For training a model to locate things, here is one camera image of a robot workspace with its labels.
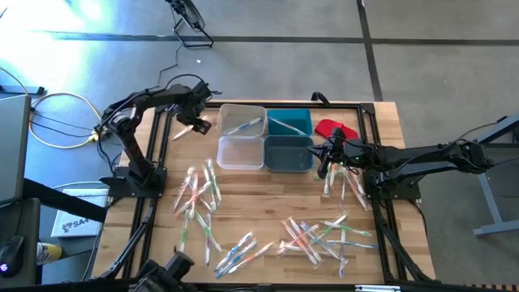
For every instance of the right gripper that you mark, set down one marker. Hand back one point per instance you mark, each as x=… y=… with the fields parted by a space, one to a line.
x=340 y=150

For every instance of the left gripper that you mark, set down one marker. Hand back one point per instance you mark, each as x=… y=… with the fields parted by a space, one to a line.
x=194 y=101

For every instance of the green toothbrushes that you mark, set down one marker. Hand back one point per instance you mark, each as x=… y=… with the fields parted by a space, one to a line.
x=327 y=186

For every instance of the blue toothbrush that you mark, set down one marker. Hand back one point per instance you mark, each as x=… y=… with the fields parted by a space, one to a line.
x=237 y=259
x=235 y=250
x=324 y=244
x=243 y=126
x=359 y=245

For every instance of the orange toothbrushes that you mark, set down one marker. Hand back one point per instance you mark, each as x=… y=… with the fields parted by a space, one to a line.
x=288 y=125

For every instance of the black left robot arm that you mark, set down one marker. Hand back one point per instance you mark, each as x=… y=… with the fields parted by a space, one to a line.
x=129 y=154

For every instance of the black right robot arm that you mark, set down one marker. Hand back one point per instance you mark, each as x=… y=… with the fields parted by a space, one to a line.
x=425 y=156

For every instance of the red cloth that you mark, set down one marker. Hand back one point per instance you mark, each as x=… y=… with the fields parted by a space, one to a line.
x=328 y=125

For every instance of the grey-blue plastic bin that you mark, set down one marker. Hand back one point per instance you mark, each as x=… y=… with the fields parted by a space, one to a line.
x=284 y=156

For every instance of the white plastic bin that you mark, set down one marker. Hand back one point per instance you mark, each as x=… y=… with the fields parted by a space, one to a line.
x=243 y=111

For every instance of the clear frosted plastic bin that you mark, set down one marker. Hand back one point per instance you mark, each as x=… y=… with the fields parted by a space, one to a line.
x=239 y=156

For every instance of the teal plastic bin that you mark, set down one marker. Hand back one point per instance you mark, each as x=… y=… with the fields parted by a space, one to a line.
x=296 y=117

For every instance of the black arched clamp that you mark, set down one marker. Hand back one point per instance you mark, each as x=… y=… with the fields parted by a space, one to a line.
x=320 y=97

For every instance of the yellow power connector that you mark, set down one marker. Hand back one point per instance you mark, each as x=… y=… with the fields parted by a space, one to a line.
x=101 y=134

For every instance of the black floor fan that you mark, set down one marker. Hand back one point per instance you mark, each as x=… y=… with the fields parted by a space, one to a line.
x=190 y=16

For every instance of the black blocky device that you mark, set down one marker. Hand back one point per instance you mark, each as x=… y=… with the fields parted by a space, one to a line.
x=178 y=265

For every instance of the white printed box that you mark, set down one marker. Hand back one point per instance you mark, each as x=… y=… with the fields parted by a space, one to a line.
x=81 y=227

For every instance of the grey metal stand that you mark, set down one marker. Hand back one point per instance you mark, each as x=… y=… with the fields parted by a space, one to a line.
x=492 y=203

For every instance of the grey monitor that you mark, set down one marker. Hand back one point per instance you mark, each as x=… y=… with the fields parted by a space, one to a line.
x=14 y=150

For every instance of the yellow can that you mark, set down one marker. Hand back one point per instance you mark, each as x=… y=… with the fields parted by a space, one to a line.
x=50 y=252

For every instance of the black side desk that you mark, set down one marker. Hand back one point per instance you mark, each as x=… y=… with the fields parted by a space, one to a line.
x=20 y=219

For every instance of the black computer mouse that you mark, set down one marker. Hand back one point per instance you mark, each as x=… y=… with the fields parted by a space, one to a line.
x=11 y=255

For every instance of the silver metal bracket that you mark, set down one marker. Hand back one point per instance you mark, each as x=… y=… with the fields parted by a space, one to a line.
x=377 y=288

